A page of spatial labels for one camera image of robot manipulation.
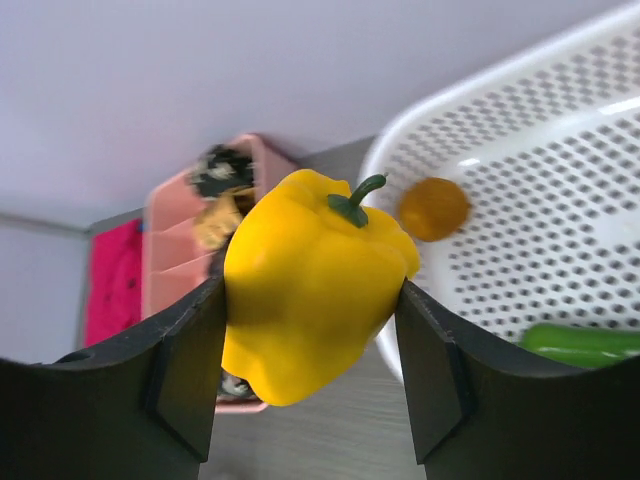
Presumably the red folded cloth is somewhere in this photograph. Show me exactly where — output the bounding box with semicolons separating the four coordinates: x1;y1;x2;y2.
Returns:
83;219;143;347

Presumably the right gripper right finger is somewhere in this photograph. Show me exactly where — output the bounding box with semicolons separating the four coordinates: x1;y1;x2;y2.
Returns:
395;282;639;479

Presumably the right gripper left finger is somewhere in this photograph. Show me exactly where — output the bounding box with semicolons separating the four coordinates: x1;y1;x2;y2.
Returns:
1;278;226;479

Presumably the white perforated plastic basket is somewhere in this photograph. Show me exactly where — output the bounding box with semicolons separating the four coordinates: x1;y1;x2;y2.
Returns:
358;2;640;386

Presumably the yellow patterned sock roll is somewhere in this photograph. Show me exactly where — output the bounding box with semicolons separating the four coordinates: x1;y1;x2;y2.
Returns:
193;187;255;251

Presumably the yellow bell pepper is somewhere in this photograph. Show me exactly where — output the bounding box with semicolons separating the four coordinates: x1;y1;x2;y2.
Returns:
222;169;420;407

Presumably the green chili pepper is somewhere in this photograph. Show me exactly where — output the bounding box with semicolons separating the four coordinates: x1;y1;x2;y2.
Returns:
518;323;639;369

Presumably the pink divided organizer tray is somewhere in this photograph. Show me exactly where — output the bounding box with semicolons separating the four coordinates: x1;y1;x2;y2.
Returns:
140;132;301;414

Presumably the black white dotted sock roll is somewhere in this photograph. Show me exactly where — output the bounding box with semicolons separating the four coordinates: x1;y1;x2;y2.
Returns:
217;371;256;402

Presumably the brown kiwi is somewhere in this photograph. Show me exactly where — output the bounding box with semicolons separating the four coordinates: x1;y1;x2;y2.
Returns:
396;177;471;242

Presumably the black patterned sock roll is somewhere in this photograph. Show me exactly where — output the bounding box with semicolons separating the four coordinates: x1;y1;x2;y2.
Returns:
187;144;254;200

